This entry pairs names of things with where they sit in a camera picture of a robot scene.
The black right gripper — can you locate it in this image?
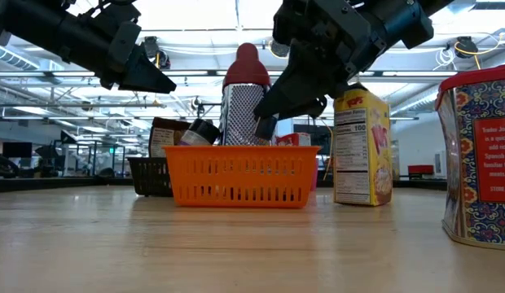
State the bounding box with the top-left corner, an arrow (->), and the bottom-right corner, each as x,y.
252,0 -> 400,121

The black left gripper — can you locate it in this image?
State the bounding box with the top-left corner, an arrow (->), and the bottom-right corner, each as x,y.
59,0 -> 178,94

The red cereal box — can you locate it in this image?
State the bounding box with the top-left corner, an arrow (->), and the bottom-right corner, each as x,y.
275,132 -> 313,147

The brown paper packet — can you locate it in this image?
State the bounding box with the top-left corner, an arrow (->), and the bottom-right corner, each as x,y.
148,116 -> 192,159

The purple spice bottle black cap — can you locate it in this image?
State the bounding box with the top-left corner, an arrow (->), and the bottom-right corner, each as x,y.
178,117 -> 221,147

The yellow Corn Pops cereal box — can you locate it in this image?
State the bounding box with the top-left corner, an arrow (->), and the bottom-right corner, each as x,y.
332,83 -> 394,208

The patterned paprika tin red lid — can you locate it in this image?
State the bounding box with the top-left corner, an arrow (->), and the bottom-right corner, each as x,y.
434,63 -> 505,251

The black slotted plastic basket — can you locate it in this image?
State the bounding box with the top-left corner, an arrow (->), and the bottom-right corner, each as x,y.
126,156 -> 174,198

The orange slotted plastic basket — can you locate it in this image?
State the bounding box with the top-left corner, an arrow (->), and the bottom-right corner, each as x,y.
162,145 -> 322,209

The red background box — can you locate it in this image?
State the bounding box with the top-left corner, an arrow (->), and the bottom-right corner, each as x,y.
407,164 -> 435,177

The black monitor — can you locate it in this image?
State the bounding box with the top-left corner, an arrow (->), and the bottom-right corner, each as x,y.
2,141 -> 33,160

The black ceiling cable reel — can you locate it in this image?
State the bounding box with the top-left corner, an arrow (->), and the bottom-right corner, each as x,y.
454,35 -> 480,60
141,35 -> 172,70
270,38 -> 291,59

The steel box grater red handle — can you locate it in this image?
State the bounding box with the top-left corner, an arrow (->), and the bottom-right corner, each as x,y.
218,42 -> 278,147

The black metal table frame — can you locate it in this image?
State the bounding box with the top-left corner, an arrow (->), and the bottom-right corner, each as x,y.
0,176 -> 448,194

